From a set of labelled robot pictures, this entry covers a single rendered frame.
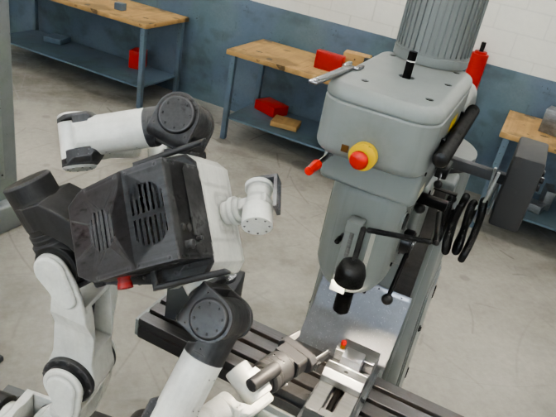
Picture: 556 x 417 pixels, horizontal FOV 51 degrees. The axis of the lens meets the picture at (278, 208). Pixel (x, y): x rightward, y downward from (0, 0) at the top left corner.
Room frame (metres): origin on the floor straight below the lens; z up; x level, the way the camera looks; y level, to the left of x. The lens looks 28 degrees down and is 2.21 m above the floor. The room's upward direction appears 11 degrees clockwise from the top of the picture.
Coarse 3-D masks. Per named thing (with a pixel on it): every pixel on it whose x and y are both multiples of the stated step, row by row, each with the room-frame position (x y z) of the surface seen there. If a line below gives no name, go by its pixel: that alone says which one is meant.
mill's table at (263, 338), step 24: (144, 312) 1.51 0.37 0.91; (144, 336) 1.46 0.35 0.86; (168, 336) 1.42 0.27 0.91; (192, 336) 1.43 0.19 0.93; (264, 336) 1.51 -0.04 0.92; (240, 360) 1.37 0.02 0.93; (288, 384) 1.31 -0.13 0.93; (312, 384) 1.32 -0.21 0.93; (384, 384) 1.39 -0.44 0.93; (288, 408) 1.27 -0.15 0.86; (384, 408) 1.30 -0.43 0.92; (408, 408) 1.30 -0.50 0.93; (432, 408) 1.32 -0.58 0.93
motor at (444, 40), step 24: (408, 0) 1.59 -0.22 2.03; (432, 0) 1.51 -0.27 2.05; (456, 0) 1.50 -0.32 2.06; (480, 0) 1.52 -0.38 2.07; (408, 24) 1.55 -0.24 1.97; (432, 24) 1.51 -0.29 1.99; (456, 24) 1.50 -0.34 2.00; (480, 24) 1.56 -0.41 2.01; (408, 48) 1.53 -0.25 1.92; (432, 48) 1.50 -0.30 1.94; (456, 48) 1.51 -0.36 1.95
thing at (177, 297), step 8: (240, 272) 1.56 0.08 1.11; (232, 280) 1.50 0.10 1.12; (240, 280) 1.52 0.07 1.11; (232, 288) 1.47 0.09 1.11; (240, 288) 1.54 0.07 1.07; (168, 296) 1.49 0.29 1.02; (176, 296) 1.49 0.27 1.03; (184, 296) 1.48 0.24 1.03; (168, 304) 1.49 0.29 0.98; (176, 304) 1.49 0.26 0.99; (184, 304) 1.48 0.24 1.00; (168, 312) 1.49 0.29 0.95; (176, 312) 1.49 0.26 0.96
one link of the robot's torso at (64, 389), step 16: (112, 368) 1.21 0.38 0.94; (48, 384) 1.04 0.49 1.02; (64, 384) 1.04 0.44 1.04; (80, 384) 1.05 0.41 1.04; (64, 400) 1.04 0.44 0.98; (80, 400) 1.04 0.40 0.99; (96, 400) 1.17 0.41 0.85; (48, 416) 1.10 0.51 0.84; (64, 416) 1.04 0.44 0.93; (80, 416) 1.06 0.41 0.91
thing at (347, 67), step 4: (344, 64) 1.34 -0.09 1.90; (348, 64) 1.35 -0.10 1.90; (340, 68) 1.28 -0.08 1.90; (344, 68) 1.30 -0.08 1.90; (348, 68) 1.30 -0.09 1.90; (352, 68) 1.32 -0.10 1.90; (356, 68) 1.32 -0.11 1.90; (360, 68) 1.33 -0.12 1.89; (328, 72) 1.23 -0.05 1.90; (332, 72) 1.24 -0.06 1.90; (336, 72) 1.25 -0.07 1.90; (340, 72) 1.25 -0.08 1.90; (344, 72) 1.27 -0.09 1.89; (320, 76) 1.19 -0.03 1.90; (324, 76) 1.19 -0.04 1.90; (328, 76) 1.20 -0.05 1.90; (332, 76) 1.21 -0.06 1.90; (336, 76) 1.23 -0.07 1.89; (312, 80) 1.15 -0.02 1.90; (316, 80) 1.15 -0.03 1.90; (320, 80) 1.16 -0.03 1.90; (324, 80) 1.17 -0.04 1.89; (316, 84) 1.14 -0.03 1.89
